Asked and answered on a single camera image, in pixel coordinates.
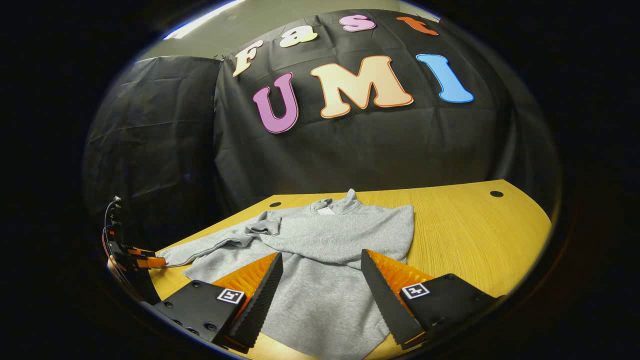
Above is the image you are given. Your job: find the grey sweatshirt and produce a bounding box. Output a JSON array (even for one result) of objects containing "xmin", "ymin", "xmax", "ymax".
[{"xmin": 156, "ymin": 188, "xmax": 416, "ymax": 360}]

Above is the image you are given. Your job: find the black backdrop cloth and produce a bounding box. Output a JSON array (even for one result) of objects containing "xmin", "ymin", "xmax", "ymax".
[{"xmin": 82, "ymin": 10, "xmax": 561, "ymax": 251}]

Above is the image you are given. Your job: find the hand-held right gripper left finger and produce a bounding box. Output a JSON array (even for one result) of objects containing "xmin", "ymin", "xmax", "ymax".
[{"xmin": 152, "ymin": 251, "xmax": 284, "ymax": 353}]

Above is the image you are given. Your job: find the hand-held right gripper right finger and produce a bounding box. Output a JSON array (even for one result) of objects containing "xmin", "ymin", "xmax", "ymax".
[{"xmin": 360, "ymin": 248, "xmax": 506, "ymax": 351}]

